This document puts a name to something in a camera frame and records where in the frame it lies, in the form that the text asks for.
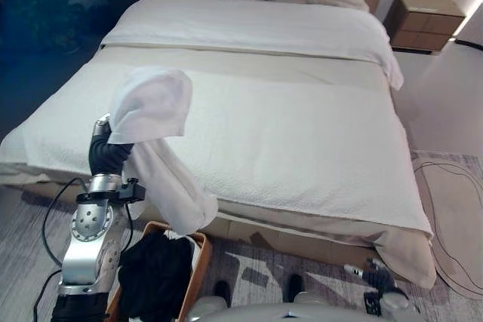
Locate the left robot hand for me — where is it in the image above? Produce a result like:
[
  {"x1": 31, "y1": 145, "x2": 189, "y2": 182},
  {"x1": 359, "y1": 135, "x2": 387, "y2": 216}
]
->
[{"x1": 88, "y1": 112, "x2": 134, "y2": 176}]

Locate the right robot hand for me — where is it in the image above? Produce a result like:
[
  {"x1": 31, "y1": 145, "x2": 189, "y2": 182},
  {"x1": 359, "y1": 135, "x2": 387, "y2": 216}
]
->
[{"x1": 343, "y1": 257, "x2": 401, "y2": 297}]

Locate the white cloth garment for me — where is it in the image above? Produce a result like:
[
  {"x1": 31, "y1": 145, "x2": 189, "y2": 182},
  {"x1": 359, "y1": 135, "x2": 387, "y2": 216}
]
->
[{"x1": 108, "y1": 66, "x2": 220, "y2": 235}]

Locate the silver robot body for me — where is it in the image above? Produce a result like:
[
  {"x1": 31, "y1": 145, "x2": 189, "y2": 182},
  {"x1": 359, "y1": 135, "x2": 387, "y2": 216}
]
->
[{"x1": 186, "y1": 291, "x2": 389, "y2": 322}]

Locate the beige round rug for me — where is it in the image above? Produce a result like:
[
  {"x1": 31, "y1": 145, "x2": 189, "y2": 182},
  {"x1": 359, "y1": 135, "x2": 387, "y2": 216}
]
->
[{"x1": 411, "y1": 150, "x2": 483, "y2": 296}]

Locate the black garment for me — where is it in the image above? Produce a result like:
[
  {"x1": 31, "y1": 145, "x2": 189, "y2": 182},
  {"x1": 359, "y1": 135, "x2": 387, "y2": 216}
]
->
[{"x1": 117, "y1": 230, "x2": 194, "y2": 319}]

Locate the bed with white cover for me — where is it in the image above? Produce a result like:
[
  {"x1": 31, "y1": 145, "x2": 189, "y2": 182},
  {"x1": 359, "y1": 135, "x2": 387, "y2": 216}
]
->
[{"x1": 0, "y1": 0, "x2": 438, "y2": 289}]

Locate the brown laundry basket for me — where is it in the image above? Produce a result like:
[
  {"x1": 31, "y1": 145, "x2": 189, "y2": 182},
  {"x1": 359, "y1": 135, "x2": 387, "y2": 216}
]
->
[{"x1": 105, "y1": 220, "x2": 213, "y2": 322}]

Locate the green potted plant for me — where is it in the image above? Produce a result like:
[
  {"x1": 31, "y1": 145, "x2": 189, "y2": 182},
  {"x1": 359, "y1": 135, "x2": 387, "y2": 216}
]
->
[{"x1": 0, "y1": 0, "x2": 109, "y2": 54}]

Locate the dark left robot foot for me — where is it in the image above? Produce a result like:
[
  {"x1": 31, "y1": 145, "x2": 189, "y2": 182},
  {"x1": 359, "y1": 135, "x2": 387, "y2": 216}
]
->
[{"x1": 213, "y1": 280, "x2": 232, "y2": 308}]

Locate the wooden nightstand with drawers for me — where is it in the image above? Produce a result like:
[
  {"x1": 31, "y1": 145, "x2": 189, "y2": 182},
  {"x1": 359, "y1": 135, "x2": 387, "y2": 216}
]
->
[{"x1": 386, "y1": 0, "x2": 467, "y2": 55}]

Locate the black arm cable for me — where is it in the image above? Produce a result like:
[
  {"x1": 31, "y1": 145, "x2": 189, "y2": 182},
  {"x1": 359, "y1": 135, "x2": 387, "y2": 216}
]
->
[{"x1": 32, "y1": 176, "x2": 134, "y2": 322}]

